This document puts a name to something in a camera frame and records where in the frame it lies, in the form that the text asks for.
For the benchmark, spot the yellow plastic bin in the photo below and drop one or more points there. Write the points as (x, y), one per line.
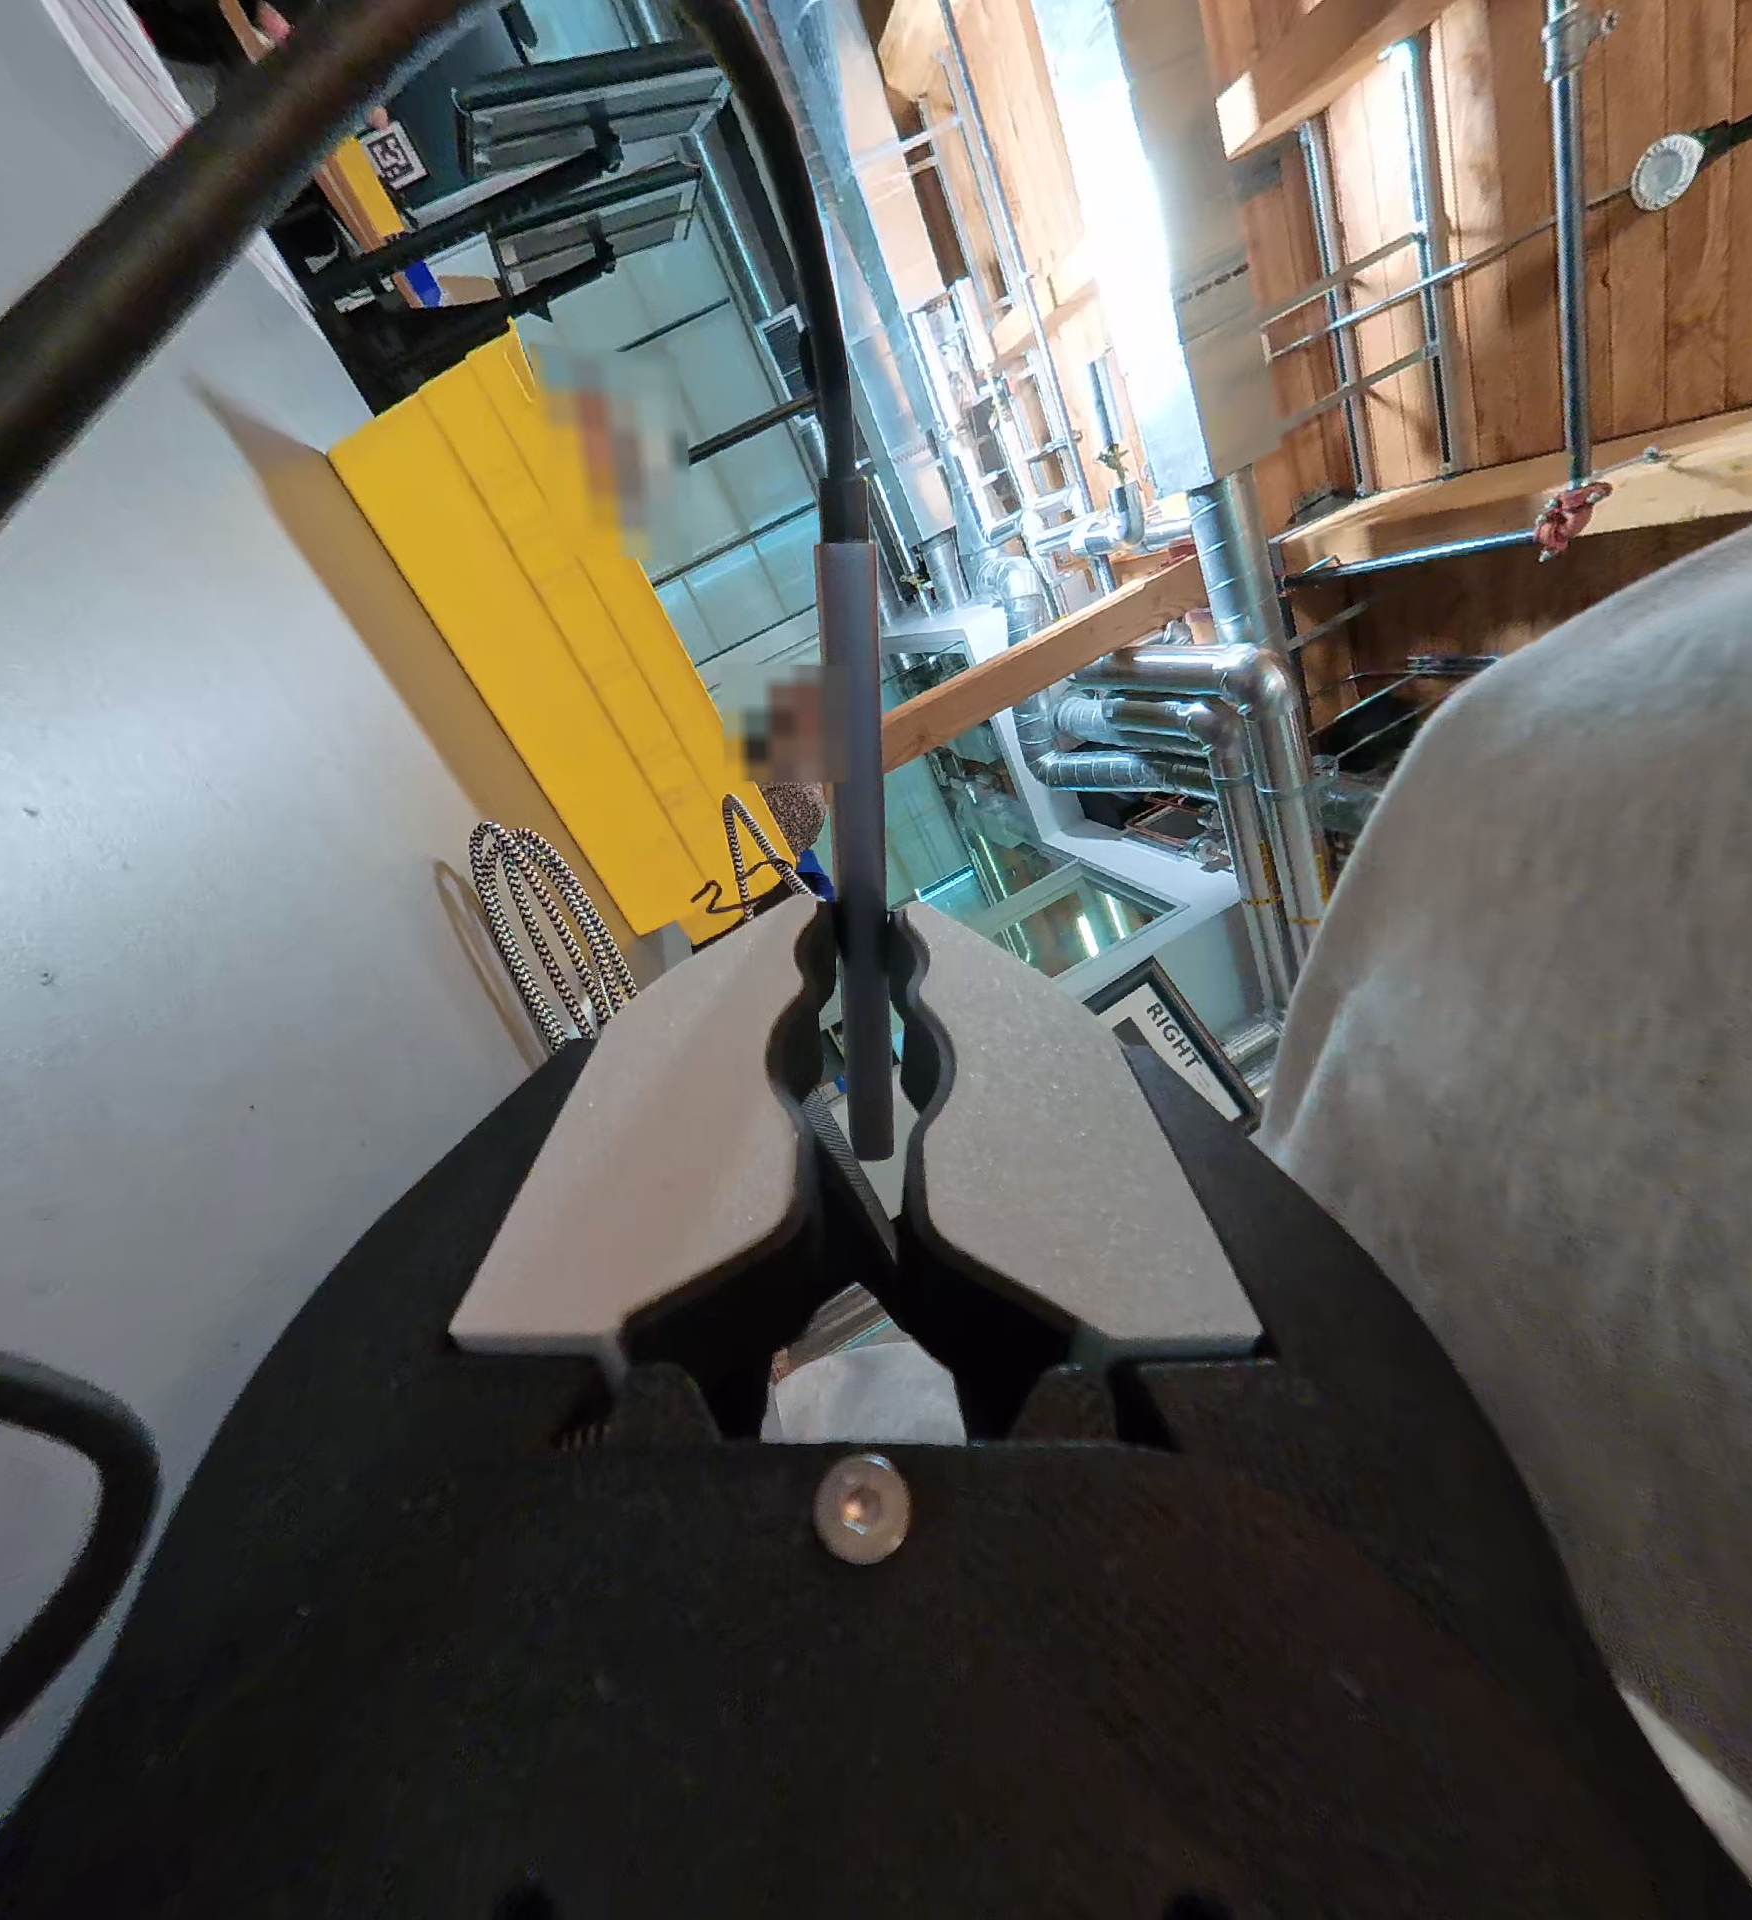
(546, 600)

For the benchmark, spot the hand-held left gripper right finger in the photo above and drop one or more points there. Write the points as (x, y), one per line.
(1086, 1184)

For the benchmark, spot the framed marker sign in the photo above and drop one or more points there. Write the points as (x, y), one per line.
(1169, 1034)

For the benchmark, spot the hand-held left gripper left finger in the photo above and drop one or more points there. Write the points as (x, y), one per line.
(637, 1170)

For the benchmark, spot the black metal rack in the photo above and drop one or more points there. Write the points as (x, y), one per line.
(590, 104)

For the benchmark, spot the grey desk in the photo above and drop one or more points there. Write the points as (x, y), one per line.
(140, 901)

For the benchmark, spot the silver ventilation pipe cluster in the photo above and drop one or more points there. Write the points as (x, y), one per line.
(1251, 721)

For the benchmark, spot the wooden beam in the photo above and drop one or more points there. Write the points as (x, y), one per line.
(1040, 675)

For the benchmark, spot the white round ceiling sensor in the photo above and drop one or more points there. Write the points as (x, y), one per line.
(1667, 172)

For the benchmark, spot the red pipe clamp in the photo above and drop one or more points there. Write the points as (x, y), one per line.
(1567, 519)

